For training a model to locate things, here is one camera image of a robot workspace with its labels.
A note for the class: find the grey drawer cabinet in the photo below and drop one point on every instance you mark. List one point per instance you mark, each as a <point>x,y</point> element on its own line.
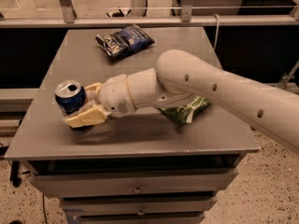
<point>146,141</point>

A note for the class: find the bottom grey drawer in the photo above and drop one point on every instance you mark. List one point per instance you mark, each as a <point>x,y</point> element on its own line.
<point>183,218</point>

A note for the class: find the blue chip bag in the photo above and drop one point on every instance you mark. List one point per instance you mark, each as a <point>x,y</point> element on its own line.
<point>125,42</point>

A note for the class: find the metal railing frame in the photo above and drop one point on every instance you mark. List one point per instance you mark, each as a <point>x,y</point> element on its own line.
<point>117,13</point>

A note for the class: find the top grey drawer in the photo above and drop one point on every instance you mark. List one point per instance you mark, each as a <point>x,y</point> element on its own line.
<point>133,183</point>

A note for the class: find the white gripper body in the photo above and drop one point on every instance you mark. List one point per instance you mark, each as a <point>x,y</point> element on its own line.
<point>114,94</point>

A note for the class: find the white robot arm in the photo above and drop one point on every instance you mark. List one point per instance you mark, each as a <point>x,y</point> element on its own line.
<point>177,79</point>

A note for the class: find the blue pepsi can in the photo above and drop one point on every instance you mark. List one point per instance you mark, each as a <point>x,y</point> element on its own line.
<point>70,96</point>

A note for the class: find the middle grey drawer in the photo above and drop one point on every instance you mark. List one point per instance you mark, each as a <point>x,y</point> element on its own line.
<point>139,205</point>

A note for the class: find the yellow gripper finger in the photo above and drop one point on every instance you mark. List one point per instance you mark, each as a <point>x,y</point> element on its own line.
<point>96,114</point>
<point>92,91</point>

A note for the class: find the grey drawer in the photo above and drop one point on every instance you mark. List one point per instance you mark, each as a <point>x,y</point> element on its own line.
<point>133,183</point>
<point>183,218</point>
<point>139,205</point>

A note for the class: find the green chip bag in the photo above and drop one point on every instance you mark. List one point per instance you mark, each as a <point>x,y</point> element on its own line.
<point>185,113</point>

